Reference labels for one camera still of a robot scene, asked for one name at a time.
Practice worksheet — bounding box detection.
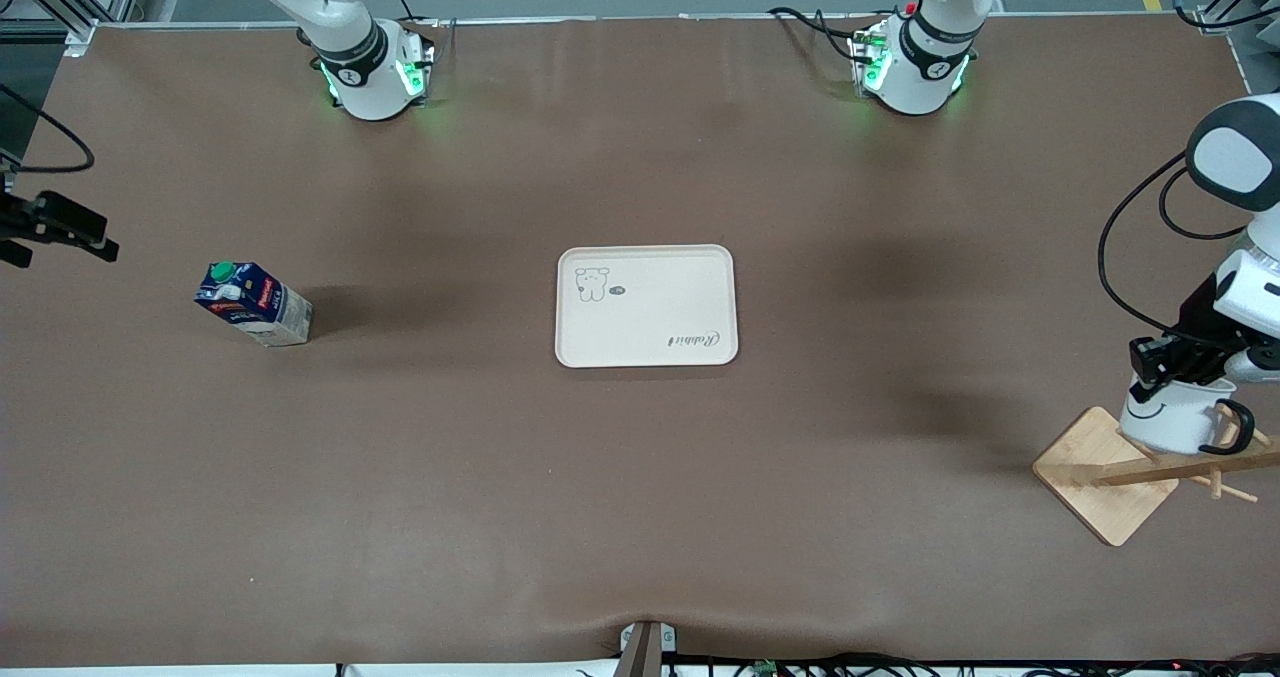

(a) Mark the cream rectangular tray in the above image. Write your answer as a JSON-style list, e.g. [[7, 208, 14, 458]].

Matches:
[[555, 245, 740, 369]]

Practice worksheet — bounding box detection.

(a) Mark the white smiley face cup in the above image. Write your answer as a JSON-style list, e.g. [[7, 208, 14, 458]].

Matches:
[[1119, 375, 1255, 457]]

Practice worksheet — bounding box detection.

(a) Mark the blue milk carton green cap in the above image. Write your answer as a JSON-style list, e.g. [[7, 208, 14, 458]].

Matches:
[[194, 261, 314, 348]]

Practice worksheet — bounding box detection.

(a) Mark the wooden mug stand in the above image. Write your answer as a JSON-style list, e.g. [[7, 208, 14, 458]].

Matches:
[[1032, 405, 1280, 548]]

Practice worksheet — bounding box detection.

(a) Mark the table edge camera mount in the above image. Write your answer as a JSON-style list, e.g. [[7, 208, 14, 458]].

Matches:
[[612, 621, 678, 677]]

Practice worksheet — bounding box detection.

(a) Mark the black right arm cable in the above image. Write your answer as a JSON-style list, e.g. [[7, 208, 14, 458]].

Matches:
[[0, 82, 96, 175]]

